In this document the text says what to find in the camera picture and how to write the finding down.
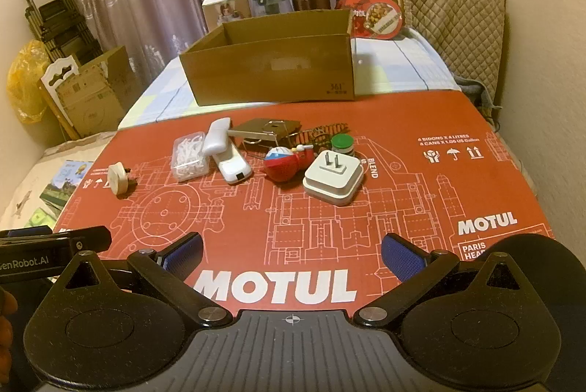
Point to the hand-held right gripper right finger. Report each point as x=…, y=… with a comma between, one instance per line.
x=403, y=257

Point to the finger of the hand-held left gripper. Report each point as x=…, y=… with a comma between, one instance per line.
x=89, y=237

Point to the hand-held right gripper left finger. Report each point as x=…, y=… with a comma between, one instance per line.
x=185, y=252

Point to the clear floss pick box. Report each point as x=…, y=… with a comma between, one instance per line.
x=190, y=158

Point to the white square plug adapter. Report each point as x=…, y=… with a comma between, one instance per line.
x=334, y=186

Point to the white handheld device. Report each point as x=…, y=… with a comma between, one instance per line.
x=229, y=158

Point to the red cartoon cat toy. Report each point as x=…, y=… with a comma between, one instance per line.
x=281, y=167

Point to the green capped small bottle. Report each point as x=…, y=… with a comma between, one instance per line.
x=342, y=142

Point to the brown hair claw clip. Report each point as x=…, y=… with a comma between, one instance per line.
x=329, y=128

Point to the brown cardboard box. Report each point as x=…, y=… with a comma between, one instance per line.
x=265, y=67

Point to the person's left hand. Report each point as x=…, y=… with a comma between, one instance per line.
x=4, y=341

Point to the red printed cardboard sheet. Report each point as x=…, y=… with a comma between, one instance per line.
x=412, y=199

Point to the landscape picture magazine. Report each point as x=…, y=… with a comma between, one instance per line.
x=68, y=181

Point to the beige printed blanket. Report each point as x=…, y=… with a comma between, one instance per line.
x=27, y=190

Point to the printed cardboard carton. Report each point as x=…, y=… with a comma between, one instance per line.
x=96, y=99

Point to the yellow plastic bag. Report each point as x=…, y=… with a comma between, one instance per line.
x=25, y=89

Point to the white carved wooden panel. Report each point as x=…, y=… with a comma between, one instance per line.
x=57, y=73

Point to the black folding step stool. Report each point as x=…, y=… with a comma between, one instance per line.
x=55, y=21

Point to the red instant meal bowl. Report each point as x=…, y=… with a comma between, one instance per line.
x=375, y=19

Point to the beige quilted cloth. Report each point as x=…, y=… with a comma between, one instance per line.
x=458, y=21

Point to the white humidifier product box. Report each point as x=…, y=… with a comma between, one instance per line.
x=226, y=7

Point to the glass jar with green lid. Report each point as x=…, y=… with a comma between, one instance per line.
x=270, y=2

